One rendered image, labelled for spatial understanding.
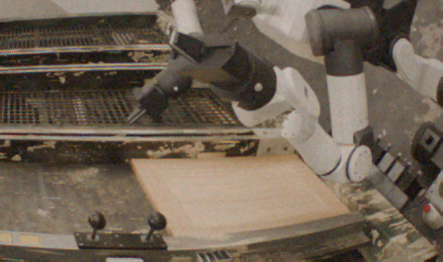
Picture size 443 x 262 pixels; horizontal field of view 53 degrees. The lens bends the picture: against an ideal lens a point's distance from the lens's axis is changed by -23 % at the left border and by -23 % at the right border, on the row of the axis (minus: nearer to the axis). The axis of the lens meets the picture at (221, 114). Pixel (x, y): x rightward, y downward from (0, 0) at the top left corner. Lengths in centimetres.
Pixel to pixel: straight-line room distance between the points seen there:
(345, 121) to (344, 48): 15
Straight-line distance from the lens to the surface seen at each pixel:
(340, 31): 105
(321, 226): 125
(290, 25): 118
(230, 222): 124
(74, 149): 138
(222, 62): 79
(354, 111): 109
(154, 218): 96
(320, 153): 104
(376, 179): 157
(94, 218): 93
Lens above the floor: 198
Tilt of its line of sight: 34 degrees down
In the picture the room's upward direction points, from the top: 54 degrees counter-clockwise
